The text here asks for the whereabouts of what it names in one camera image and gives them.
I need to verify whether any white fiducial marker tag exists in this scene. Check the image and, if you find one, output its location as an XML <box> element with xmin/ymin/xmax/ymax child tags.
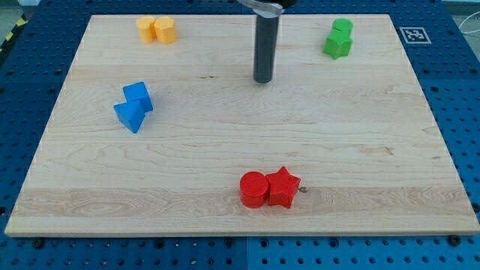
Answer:
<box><xmin>400</xmin><ymin>26</ymin><xmax>431</xmax><ymax>44</ymax></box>

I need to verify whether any blue triangle block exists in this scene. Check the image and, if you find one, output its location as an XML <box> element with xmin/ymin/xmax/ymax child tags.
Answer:
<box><xmin>113</xmin><ymin>100</ymin><xmax>145</xmax><ymax>134</ymax></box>

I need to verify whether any yellow hexagon block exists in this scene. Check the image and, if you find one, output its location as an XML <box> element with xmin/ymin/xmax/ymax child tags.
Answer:
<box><xmin>154</xmin><ymin>16</ymin><xmax>177</xmax><ymax>44</ymax></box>

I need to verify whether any green cylinder block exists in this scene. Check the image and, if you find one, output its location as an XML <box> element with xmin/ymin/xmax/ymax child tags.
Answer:
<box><xmin>331</xmin><ymin>18</ymin><xmax>353</xmax><ymax>37</ymax></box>

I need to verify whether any red cylinder block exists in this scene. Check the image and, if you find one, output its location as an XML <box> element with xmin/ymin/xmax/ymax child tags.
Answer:
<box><xmin>239</xmin><ymin>171</ymin><xmax>269</xmax><ymax>209</ymax></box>

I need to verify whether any blue cube block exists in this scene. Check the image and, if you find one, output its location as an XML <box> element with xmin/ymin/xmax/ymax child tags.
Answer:
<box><xmin>123</xmin><ymin>82</ymin><xmax>153</xmax><ymax>112</ymax></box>

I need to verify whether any yellow cylinder block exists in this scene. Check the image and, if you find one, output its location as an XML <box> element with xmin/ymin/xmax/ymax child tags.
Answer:
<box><xmin>136</xmin><ymin>16</ymin><xmax>156</xmax><ymax>44</ymax></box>

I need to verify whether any white cable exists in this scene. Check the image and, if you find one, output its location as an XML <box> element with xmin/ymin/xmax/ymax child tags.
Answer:
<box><xmin>457</xmin><ymin>10</ymin><xmax>480</xmax><ymax>35</ymax></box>

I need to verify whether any wooden board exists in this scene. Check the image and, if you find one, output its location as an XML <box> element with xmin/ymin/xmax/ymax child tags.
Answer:
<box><xmin>5</xmin><ymin>14</ymin><xmax>479</xmax><ymax>237</ymax></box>

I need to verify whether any red star block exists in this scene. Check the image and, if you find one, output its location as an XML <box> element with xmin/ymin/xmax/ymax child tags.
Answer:
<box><xmin>266</xmin><ymin>166</ymin><xmax>301</xmax><ymax>209</ymax></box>

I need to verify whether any green star block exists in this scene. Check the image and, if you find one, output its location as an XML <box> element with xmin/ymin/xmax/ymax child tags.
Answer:
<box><xmin>323</xmin><ymin>30</ymin><xmax>353</xmax><ymax>59</ymax></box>

